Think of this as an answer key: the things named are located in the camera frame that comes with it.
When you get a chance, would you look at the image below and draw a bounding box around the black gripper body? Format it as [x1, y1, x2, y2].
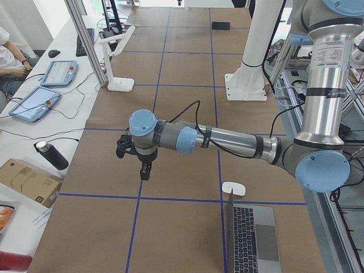
[137, 152, 157, 171]

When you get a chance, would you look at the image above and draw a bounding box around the white computer mouse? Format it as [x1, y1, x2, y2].
[221, 181, 246, 196]

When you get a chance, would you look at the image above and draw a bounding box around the grey laptop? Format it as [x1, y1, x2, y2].
[225, 191, 282, 273]

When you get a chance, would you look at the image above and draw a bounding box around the black mouse pad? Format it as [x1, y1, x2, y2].
[212, 22, 230, 31]

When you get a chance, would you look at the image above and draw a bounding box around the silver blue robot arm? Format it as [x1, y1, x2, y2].
[129, 1, 363, 192]

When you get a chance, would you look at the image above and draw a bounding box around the black desk mouse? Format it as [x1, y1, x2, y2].
[48, 49, 60, 58]

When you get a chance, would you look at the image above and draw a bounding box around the black water bottle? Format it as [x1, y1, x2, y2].
[34, 141, 69, 170]

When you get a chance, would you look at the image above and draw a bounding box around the brown cardboard box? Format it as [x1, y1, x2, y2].
[1, 159, 63, 208]

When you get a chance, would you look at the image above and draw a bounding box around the blue teach pendant upper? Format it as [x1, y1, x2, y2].
[40, 60, 78, 88]

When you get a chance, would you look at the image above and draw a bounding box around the blue teach pendant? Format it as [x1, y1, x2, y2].
[40, 60, 78, 88]
[9, 86, 61, 123]

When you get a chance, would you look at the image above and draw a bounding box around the blue teach pendant lower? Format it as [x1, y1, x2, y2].
[9, 86, 61, 123]

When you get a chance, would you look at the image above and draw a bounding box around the black keyboard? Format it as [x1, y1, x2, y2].
[75, 27, 95, 57]

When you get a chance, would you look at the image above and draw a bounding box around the seated person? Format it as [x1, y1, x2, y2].
[0, 27, 40, 96]

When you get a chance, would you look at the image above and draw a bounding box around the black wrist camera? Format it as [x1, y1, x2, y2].
[116, 134, 137, 159]

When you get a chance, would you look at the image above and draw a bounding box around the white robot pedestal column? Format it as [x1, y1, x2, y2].
[225, 0, 286, 101]

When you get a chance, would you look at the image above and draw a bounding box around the aluminium frame post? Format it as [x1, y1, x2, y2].
[64, 0, 106, 86]

